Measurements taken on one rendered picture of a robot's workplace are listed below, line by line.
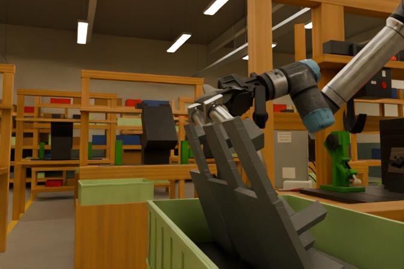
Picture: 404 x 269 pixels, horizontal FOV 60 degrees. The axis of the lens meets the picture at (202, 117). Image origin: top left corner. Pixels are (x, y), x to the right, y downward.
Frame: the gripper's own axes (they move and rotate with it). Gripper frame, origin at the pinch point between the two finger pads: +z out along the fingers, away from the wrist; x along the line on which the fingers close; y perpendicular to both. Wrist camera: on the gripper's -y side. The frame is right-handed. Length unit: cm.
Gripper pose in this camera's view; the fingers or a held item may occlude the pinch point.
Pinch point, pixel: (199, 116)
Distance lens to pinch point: 83.6
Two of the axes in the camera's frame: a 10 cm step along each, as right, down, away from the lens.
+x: -0.3, -7.2, -6.9
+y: -4.4, -6.1, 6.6
